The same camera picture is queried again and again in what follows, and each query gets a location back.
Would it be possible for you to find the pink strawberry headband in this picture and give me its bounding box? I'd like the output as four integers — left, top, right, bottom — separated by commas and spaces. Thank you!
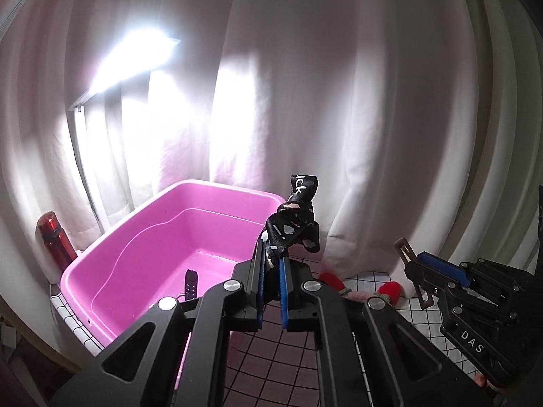
318, 272, 403, 306

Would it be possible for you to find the white cloth backdrop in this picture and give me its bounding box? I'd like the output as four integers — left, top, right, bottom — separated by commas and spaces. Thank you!
0, 0, 429, 297

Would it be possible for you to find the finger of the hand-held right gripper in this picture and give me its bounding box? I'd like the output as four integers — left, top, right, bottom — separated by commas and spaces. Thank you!
416, 252, 536, 290
404, 260, 516, 327

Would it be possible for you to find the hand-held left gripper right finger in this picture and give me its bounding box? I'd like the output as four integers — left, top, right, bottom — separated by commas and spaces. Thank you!
279, 256, 493, 407

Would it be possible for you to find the white pleated curtain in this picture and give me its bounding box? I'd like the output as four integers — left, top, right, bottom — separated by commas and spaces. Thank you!
394, 0, 543, 297

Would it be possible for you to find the black wristwatch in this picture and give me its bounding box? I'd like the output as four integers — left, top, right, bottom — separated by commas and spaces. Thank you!
183, 269, 199, 302

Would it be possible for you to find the pink plastic tub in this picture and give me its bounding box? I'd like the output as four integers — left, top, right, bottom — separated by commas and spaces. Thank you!
59, 179, 287, 391

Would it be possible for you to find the red water bottle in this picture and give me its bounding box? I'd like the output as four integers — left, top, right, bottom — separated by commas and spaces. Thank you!
36, 211, 79, 274

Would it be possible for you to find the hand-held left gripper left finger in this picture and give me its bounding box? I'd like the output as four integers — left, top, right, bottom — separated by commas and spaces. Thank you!
51, 239, 266, 407

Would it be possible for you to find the black white checkered tablecloth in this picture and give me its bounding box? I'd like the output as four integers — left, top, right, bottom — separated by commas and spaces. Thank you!
50, 268, 501, 407

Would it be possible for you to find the grey metal hair clip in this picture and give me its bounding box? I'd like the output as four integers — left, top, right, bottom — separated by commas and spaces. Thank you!
394, 237, 437, 308

